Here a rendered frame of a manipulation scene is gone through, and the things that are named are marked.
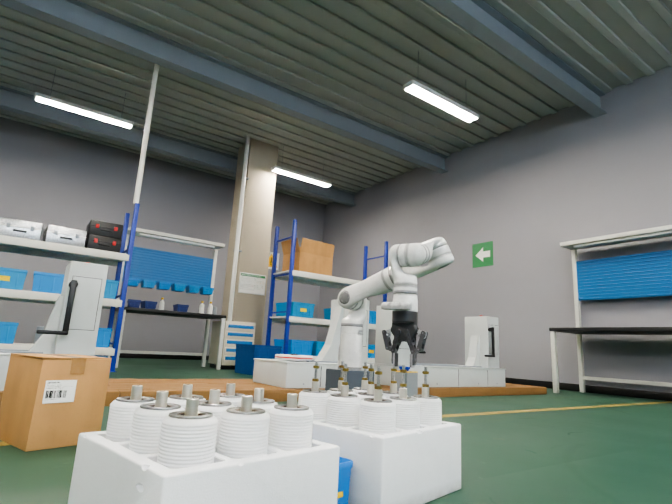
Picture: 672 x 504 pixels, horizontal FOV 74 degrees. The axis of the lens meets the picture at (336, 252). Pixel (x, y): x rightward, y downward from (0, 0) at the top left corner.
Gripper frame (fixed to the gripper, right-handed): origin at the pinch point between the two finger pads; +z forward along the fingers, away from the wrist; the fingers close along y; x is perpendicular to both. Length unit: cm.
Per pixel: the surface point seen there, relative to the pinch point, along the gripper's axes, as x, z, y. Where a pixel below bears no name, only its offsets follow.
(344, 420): 13.4, 16.3, 11.0
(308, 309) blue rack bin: -409, -55, 332
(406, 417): 3.9, 14.7, -2.8
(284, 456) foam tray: 51, 18, 1
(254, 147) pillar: -422, -347, 485
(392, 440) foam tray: 16.8, 18.5, -4.9
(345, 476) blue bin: 24.4, 26.7, 3.5
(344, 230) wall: -753, -276, 491
